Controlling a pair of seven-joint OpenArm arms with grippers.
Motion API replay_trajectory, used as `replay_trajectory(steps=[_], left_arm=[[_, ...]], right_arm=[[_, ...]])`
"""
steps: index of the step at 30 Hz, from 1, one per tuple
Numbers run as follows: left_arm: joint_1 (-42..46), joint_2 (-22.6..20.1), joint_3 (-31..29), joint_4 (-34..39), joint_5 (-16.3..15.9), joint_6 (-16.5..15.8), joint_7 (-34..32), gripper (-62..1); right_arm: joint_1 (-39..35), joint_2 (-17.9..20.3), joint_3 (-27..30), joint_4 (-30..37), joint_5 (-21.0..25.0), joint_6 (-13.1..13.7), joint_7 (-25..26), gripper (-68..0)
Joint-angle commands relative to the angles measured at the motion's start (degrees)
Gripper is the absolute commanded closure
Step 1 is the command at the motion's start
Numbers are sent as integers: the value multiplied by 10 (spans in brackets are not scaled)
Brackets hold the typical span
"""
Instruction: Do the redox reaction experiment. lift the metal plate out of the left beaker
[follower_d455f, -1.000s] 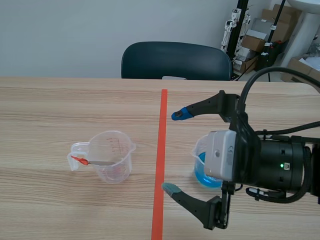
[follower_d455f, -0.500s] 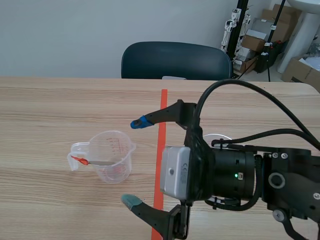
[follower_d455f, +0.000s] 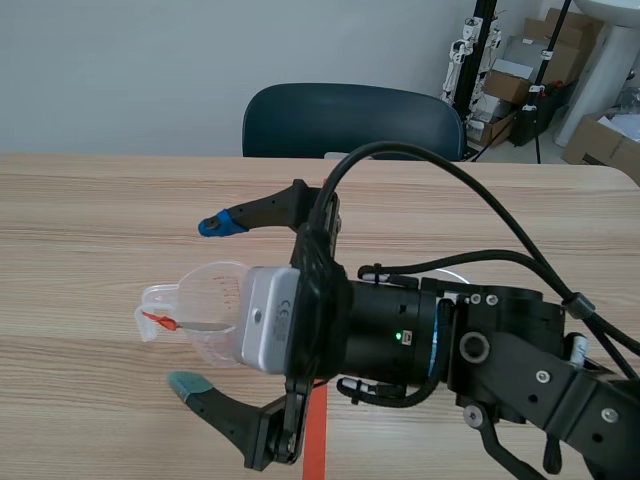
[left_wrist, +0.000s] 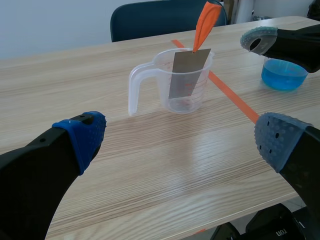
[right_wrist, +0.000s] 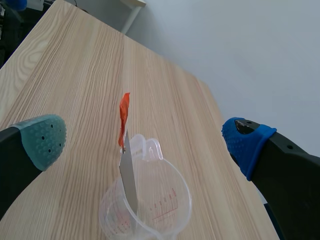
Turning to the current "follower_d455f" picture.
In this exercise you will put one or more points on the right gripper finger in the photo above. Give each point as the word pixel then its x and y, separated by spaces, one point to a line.
pixel 235 412
pixel 265 210

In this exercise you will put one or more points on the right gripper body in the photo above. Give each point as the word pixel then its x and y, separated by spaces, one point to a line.
pixel 375 325

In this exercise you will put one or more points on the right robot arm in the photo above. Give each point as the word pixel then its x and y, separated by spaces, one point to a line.
pixel 505 325

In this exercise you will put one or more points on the dark blue chair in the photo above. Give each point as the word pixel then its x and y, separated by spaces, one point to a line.
pixel 350 125

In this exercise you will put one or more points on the brown cardboard box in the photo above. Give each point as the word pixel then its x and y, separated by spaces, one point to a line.
pixel 565 45
pixel 507 85
pixel 607 142

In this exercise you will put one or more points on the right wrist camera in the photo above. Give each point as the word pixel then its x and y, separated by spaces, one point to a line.
pixel 267 320

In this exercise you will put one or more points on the black metal rail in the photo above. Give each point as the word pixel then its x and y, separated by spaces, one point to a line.
pixel 472 60

